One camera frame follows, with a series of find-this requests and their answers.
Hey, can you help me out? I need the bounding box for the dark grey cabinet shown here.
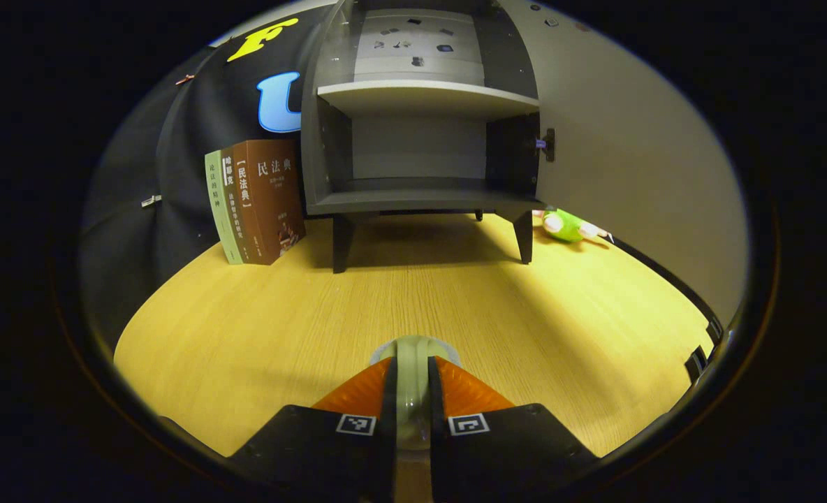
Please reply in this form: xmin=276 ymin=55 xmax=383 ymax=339
xmin=300 ymin=0 xmax=557 ymax=275

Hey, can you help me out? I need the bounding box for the beige cabinet door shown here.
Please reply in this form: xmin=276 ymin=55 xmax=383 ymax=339
xmin=497 ymin=0 xmax=748 ymax=329

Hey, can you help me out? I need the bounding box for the black backdrop cloth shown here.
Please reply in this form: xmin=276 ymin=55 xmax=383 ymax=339
xmin=78 ymin=7 xmax=337 ymax=350

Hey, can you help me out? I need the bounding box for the thin brown book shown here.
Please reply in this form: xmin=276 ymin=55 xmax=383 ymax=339
xmin=219 ymin=145 xmax=261 ymax=265

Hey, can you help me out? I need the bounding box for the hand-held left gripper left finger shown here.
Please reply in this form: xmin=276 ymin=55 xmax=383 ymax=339
xmin=235 ymin=356 xmax=397 ymax=503

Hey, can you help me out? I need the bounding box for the thick brown book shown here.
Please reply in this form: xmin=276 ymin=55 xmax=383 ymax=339
xmin=232 ymin=138 xmax=307 ymax=266

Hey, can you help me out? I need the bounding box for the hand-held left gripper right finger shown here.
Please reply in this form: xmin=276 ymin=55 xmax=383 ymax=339
xmin=427 ymin=356 xmax=599 ymax=503

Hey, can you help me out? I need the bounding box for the green book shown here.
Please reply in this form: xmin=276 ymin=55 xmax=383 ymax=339
xmin=204 ymin=149 xmax=244 ymax=265

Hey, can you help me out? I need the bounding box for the green plush toy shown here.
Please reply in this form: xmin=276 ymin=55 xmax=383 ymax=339
xmin=532 ymin=207 xmax=613 ymax=245

